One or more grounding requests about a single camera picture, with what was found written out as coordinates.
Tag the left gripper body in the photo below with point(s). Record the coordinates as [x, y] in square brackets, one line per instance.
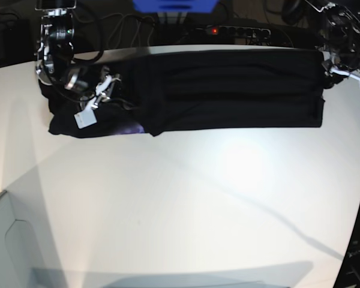
[341, 70]

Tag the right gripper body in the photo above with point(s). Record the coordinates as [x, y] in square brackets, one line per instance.
[102, 92]

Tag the black T-shirt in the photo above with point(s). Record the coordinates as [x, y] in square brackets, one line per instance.
[189, 91]

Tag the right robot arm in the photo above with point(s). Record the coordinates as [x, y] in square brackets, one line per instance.
[75, 80]

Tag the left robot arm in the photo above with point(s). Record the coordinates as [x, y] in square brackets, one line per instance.
[336, 24]

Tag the black power strip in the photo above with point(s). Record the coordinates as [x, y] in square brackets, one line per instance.
[239, 32]

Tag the blue plastic box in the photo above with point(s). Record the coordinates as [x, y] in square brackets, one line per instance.
[189, 6]

